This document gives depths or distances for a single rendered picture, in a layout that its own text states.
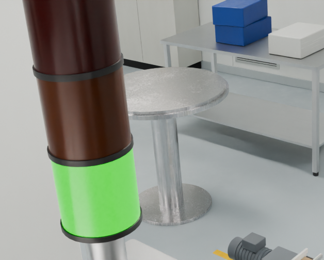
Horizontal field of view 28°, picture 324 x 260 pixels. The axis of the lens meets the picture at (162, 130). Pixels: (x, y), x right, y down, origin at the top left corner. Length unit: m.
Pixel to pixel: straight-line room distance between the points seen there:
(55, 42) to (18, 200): 1.83
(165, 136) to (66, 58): 4.18
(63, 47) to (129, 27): 7.59
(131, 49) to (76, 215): 7.65
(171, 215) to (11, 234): 2.60
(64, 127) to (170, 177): 4.30
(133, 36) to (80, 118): 7.58
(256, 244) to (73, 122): 2.28
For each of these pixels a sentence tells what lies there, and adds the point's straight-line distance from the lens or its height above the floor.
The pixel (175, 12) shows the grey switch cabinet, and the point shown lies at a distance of 7.34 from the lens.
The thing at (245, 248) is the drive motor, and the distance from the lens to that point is 2.65.
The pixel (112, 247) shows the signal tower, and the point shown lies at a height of 2.19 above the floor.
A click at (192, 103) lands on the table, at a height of 0.93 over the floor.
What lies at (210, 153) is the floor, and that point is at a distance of 5.60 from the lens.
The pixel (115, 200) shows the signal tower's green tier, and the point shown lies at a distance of 0.38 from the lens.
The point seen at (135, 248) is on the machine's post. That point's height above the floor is 2.10.
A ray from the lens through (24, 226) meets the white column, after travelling 2.21.
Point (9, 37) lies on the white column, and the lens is 2.02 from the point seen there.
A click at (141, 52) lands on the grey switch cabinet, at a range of 7.89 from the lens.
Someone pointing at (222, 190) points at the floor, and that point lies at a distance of 5.00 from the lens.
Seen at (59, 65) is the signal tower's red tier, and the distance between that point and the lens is 0.34.
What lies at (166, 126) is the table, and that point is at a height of 0.67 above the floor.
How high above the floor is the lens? 2.40
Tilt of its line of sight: 23 degrees down
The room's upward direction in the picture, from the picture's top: 6 degrees counter-clockwise
